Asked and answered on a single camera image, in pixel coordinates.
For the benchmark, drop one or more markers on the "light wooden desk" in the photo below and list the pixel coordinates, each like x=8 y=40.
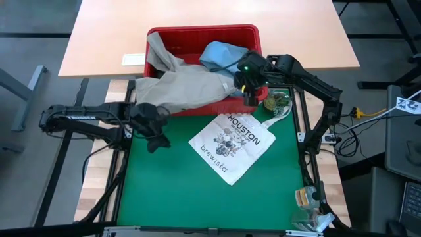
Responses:
x=131 y=26

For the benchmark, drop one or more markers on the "black desk foot bar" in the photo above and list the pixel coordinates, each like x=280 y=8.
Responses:
x=378 y=85
x=59 y=164

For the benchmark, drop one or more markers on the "red plastic laundry bin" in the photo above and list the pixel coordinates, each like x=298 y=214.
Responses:
x=197 y=41

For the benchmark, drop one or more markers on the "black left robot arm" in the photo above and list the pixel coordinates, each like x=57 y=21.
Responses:
x=98 y=110

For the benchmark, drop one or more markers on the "grey metal table leg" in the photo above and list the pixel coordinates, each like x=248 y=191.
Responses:
x=29 y=98

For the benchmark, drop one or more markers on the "white printed tag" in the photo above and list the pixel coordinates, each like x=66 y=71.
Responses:
x=408 y=105

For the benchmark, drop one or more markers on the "beige garment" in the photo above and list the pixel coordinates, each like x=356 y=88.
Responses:
x=184 y=89

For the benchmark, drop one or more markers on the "light blue denim shirt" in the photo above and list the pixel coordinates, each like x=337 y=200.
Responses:
x=220 y=56

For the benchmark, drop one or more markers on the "clear spray bottle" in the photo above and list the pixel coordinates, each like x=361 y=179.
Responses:
x=312 y=220

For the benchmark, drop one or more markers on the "clear bottle orange label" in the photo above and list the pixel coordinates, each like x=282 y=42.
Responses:
x=306 y=197

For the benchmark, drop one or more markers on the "white printed tote bag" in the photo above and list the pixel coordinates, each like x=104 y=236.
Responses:
x=230 y=148

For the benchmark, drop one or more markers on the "white power strip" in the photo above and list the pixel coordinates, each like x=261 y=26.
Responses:
x=329 y=138

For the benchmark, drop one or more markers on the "dark keypad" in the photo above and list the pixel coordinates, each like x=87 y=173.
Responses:
x=412 y=204

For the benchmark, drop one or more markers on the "grey cabinet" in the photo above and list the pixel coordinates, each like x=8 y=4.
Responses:
x=401 y=148

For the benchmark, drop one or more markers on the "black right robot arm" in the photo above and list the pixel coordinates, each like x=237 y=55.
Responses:
x=312 y=84

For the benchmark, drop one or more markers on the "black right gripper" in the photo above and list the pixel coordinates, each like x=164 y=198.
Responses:
x=251 y=70

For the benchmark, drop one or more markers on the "white desk label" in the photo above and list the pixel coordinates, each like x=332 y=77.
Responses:
x=133 y=60

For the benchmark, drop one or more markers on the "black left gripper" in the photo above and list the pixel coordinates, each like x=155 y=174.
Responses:
x=148 y=118

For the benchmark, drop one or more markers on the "black aluminium table frame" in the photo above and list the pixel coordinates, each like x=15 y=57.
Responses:
x=115 y=197

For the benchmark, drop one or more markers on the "artificial succulent plant pot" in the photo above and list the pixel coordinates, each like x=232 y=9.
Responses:
x=274 y=102

